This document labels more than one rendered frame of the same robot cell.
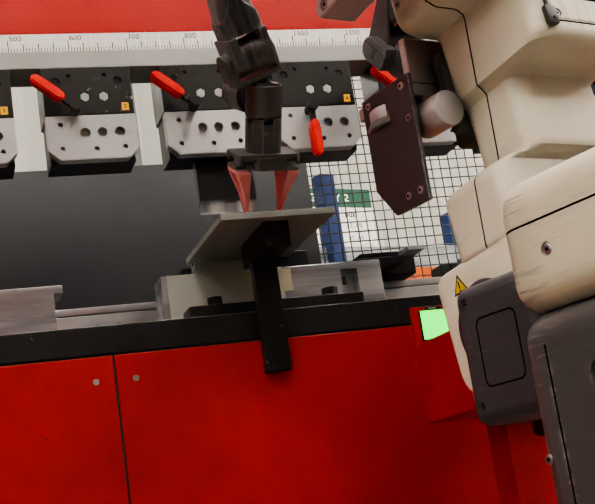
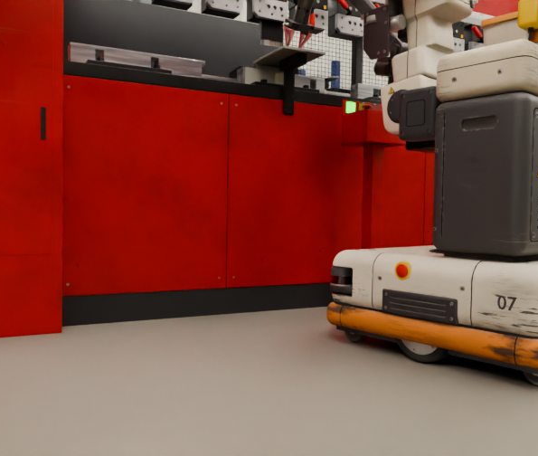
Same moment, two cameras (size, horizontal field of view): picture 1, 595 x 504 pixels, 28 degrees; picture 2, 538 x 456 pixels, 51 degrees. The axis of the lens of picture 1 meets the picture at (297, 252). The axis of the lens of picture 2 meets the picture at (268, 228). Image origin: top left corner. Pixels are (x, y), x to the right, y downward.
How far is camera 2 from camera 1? 60 cm
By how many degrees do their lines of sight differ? 17
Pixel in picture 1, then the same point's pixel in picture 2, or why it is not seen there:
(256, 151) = (298, 22)
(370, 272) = (320, 82)
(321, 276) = (302, 80)
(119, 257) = (202, 55)
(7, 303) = (184, 63)
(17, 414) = (191, 109)
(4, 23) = not seen: outside the picture
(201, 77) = not seen: outside the picture
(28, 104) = not seen: outside the picture
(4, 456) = (184, 125)
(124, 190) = (209, 26)
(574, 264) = (464, 86)
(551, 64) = (444, 14)
